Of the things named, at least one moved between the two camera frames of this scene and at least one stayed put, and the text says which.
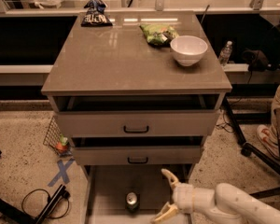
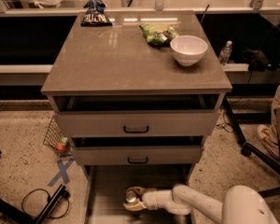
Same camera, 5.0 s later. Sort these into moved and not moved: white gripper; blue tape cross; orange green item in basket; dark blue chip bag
Moved: white gripper
Not moved: blue tape cross; dark blue chip bag; orange green item in basket
